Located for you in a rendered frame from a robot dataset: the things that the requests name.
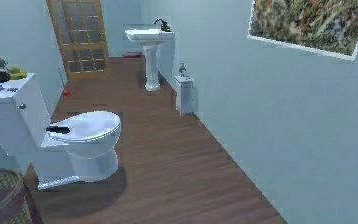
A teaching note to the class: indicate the white square bin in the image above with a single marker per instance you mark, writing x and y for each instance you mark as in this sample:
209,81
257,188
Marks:
185,95

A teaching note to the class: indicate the grey spray bottle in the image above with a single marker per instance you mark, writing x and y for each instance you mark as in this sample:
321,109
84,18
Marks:
182,69

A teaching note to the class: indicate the red flat floor object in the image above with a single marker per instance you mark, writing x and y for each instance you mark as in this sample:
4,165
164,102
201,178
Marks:
132,54

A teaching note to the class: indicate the black sink faucet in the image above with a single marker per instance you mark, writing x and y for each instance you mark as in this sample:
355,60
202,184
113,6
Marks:
162,25

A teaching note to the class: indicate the white toilet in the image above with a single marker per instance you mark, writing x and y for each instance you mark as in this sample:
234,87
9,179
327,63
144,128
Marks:
87,133

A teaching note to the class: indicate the small red floor object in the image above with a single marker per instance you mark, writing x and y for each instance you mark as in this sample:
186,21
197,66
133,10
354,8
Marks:
66,93

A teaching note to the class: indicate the black remote control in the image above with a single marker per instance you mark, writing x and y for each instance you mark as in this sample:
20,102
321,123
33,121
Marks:
57,129

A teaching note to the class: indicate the wooden glass-paned door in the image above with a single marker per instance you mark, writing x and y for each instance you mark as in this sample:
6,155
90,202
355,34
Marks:
82,36

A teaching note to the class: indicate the yellow green fruit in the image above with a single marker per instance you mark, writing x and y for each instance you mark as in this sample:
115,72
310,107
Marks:
17,72

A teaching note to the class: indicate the black round object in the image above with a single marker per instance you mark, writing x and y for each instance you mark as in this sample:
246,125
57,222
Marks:
0,77

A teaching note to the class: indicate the woven brown basket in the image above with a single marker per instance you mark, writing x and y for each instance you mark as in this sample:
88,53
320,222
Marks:
3,196

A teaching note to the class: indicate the white pedestal sink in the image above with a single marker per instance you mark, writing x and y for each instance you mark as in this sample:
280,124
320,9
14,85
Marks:
151,50

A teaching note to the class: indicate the framed mottled wall picture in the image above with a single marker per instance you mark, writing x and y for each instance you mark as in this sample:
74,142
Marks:
307,25

